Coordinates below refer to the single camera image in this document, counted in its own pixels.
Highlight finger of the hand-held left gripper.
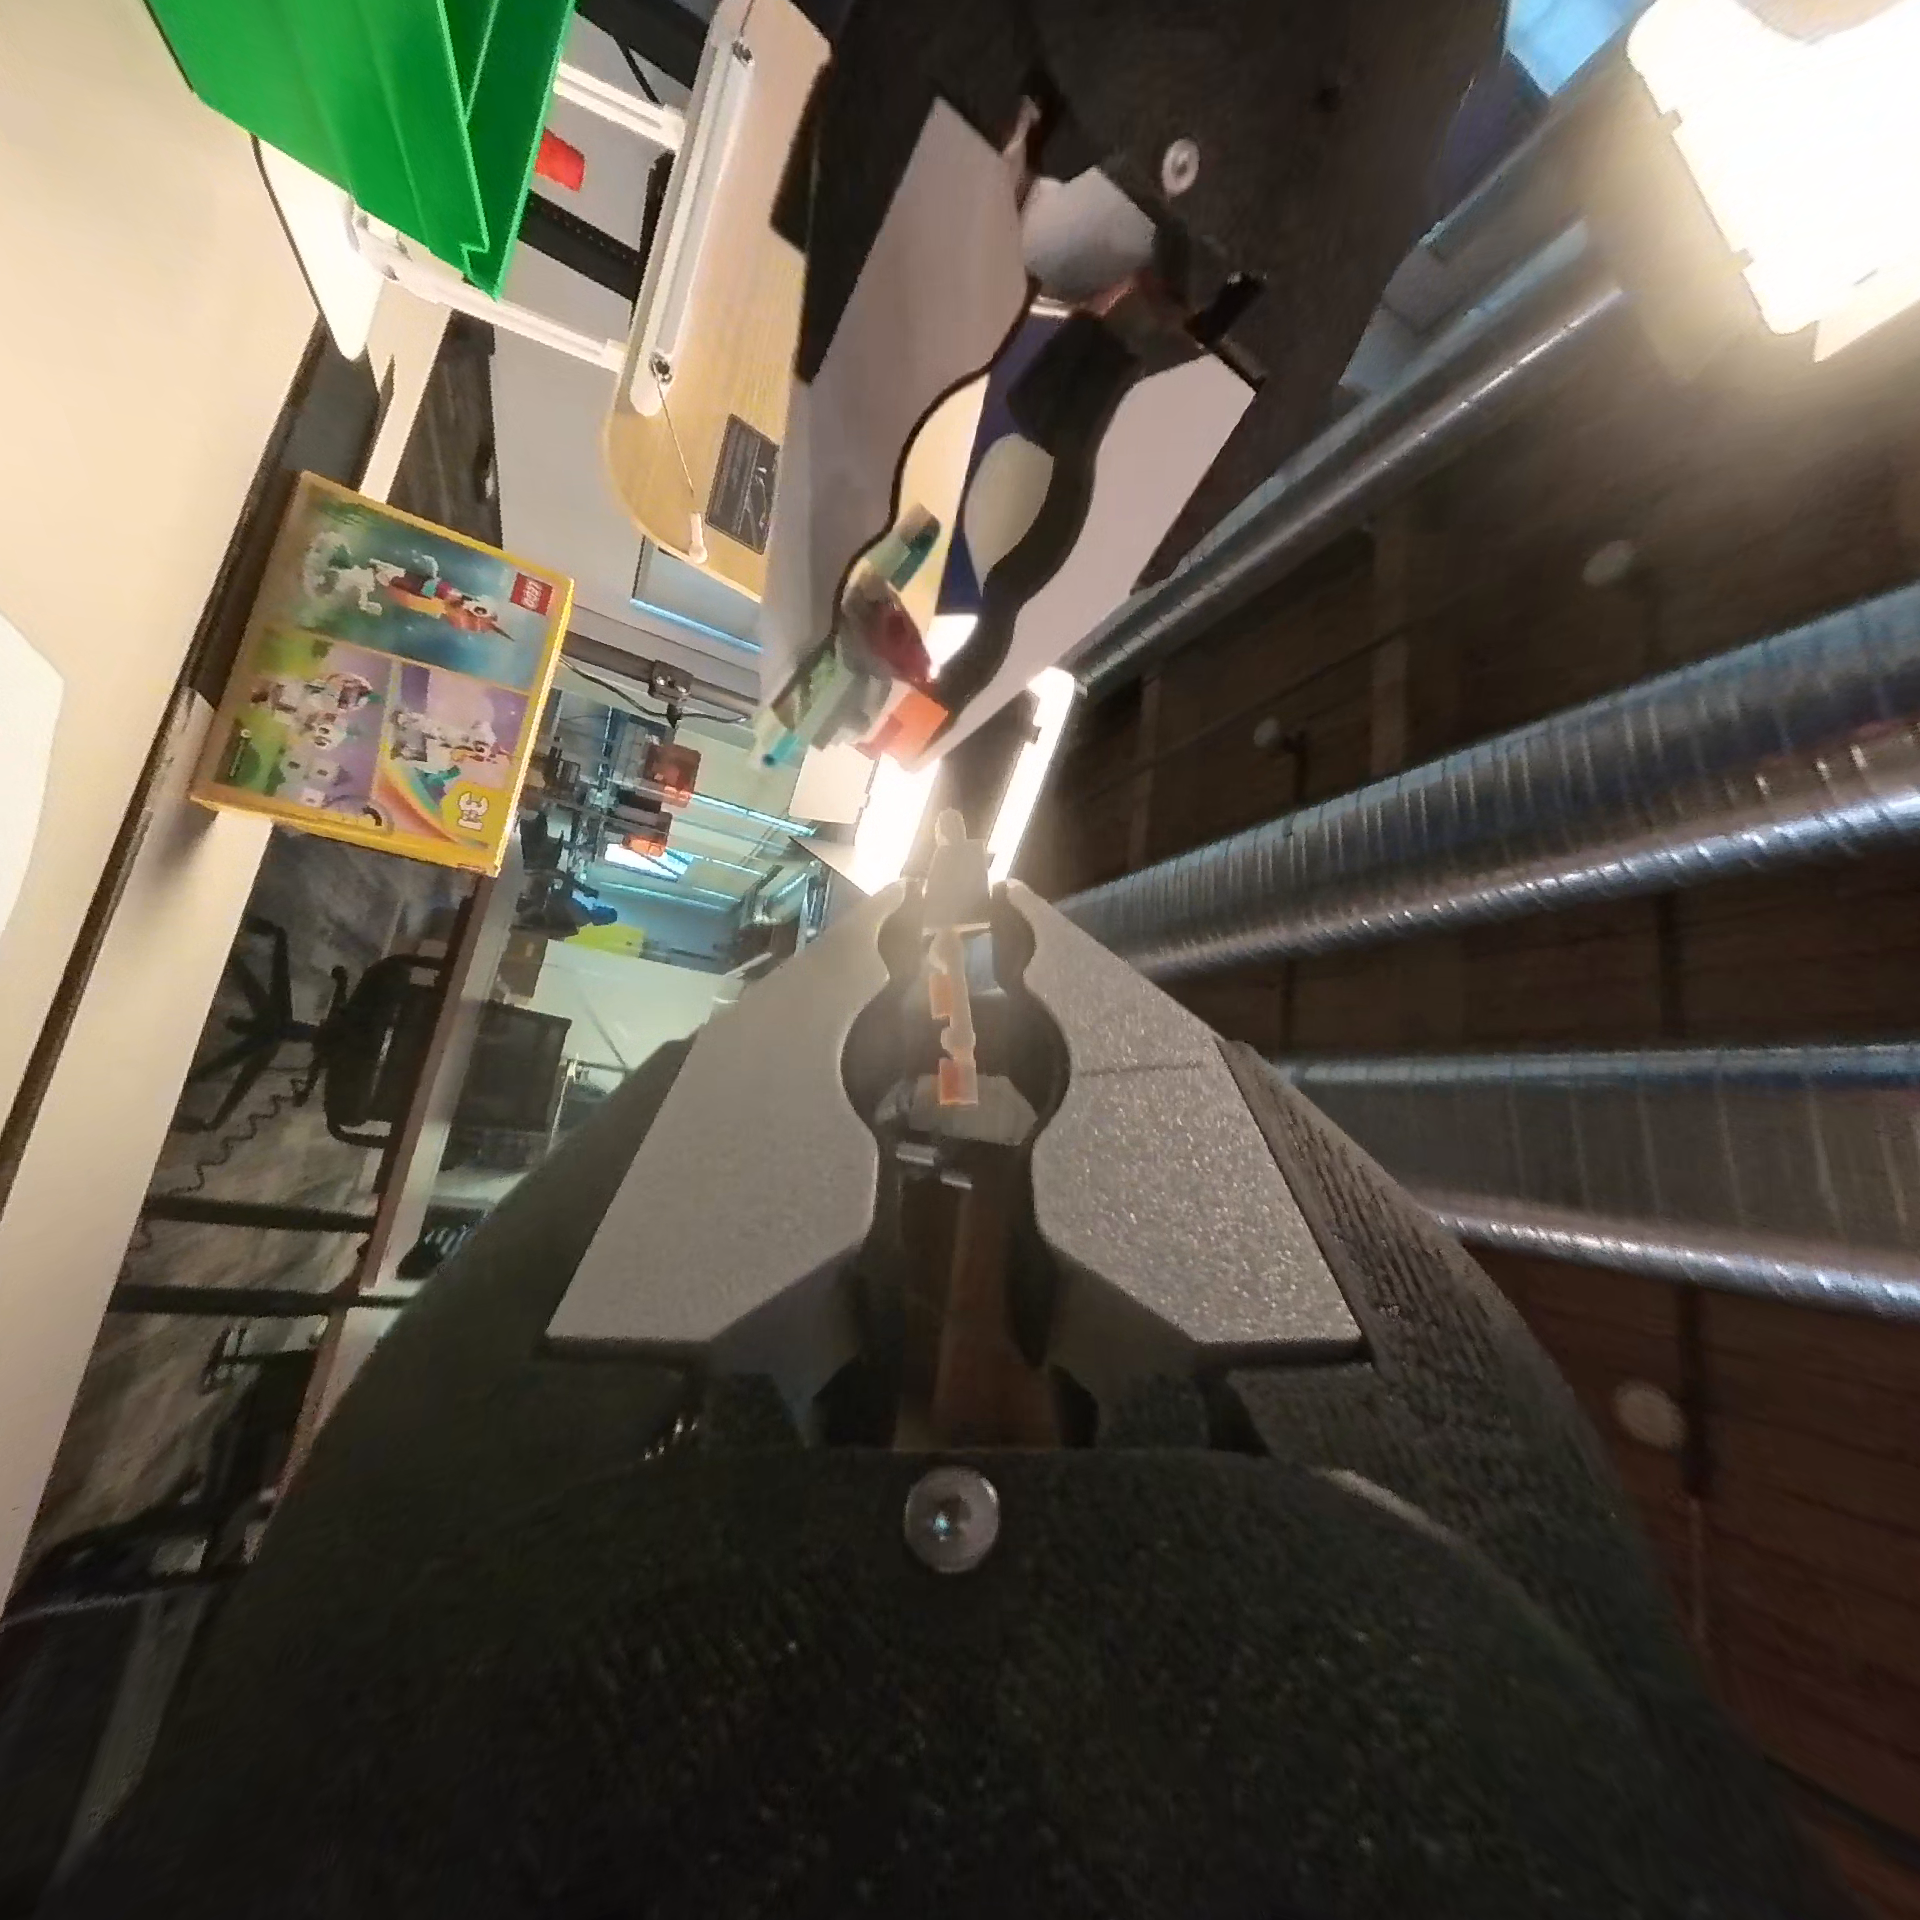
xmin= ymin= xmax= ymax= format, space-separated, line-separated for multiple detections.
xmin=910 ymin=318 xmax=1259 ymax=752
xmin=753 ymin=92 xmax=1053 ymax=707

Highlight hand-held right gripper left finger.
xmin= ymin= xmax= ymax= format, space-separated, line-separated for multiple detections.
xmin=545 ymin=882 xmax=921 ymax=1355

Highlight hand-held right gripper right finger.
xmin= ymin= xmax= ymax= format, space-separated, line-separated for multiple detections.
xmin=980 ymin=882 xmax=1371 ymax=1355

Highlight cream orange lego piece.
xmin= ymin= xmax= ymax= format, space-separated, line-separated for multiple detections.
xmin=898 ymin=808 xmax=1024 ymax=1114

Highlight colourful lego build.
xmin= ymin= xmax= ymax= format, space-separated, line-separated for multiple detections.
xmin=758 ymin=502 xmax=958 ymax=770

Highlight yellow lego box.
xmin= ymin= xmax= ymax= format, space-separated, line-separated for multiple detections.
xmin=189 ymin=470 xmax=575 ymax=879

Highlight wooden board with label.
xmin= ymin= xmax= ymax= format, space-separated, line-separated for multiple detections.
xmin=603 ymin=0 xmax=836 ymax=602

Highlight black office chair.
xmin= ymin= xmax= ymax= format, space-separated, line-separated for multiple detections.
xmin=192 ymin=909 xmax=454 ymax=1151

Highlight rectangular ceiling light panel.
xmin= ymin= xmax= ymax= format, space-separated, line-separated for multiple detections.
xmin=1622 ymin=0 xmax=1920 ymax=365

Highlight green plastic bin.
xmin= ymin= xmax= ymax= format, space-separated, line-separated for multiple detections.
xmin=141 ymin=0 xmax=581 ymax=298

